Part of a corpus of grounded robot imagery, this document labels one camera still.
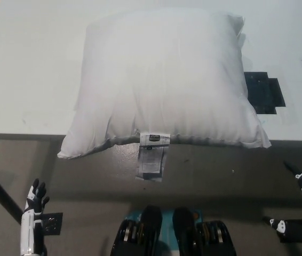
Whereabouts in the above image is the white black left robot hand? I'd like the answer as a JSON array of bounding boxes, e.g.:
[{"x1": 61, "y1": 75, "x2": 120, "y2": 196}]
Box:
[{"x1": 19, "y1": 178, "x2": 50, "y2": 256}]

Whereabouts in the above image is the black tape patch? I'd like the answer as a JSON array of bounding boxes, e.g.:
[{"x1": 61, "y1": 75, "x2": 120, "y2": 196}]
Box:
[{"x1": 243, "y1": 71, "x2": 287, "y2": 115}]

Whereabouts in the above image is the white square pillow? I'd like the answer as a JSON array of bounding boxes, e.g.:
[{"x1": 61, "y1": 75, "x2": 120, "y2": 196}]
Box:
[{"x1": 57, "y1": 13, "x2": 272, "y2": 183}]

